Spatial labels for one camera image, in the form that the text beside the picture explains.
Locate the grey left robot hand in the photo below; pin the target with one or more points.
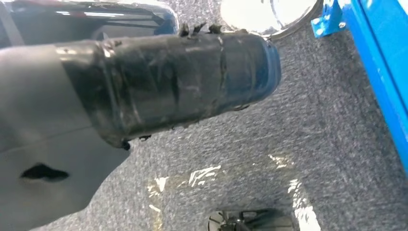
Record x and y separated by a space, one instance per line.
159 83

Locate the blue metal shelf rack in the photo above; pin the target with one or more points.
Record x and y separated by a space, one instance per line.
382 63

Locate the chrome stanchion base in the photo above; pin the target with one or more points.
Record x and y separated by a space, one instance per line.
255 16

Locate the black spoked wheel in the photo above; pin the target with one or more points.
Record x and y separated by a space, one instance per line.
248 221

